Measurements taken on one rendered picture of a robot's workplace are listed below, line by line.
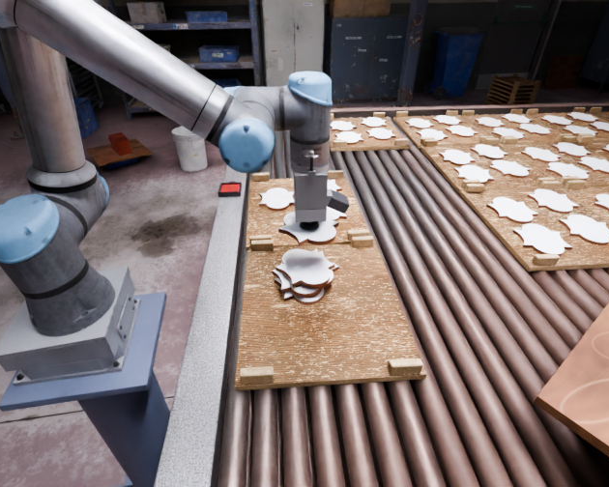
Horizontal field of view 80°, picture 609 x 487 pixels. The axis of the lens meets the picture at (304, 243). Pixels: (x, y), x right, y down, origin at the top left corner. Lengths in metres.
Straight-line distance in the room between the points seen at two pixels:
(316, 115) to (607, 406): 0.61
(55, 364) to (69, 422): 1.11
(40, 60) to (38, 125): 0.11
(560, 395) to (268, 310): 0.52
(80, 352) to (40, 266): 0.19
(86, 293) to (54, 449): 1.20
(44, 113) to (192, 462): 0.61
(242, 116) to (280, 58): 5.02
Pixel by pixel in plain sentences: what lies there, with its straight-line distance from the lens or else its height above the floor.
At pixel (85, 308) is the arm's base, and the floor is 1.01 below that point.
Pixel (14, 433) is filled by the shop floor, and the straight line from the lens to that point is 2.08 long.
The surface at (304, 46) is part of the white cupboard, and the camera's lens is 5.57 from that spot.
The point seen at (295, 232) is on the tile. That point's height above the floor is 1.08.
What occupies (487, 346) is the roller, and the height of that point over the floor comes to 0.92.
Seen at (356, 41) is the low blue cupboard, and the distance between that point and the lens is 5.77.
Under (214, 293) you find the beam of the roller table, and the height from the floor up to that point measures 0.92.
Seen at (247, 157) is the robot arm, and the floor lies 1.32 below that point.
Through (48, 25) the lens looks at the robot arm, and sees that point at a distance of 0.57.
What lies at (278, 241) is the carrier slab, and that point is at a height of 0.94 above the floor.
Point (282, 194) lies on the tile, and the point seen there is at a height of 0.95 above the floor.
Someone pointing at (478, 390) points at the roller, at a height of 0.91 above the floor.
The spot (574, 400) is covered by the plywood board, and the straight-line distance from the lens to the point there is 0.67.
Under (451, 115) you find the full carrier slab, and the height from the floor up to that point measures 0.94.
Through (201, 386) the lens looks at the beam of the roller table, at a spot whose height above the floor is 0.92.
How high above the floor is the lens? 1.52
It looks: 36 degrees down
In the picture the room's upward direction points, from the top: straight up
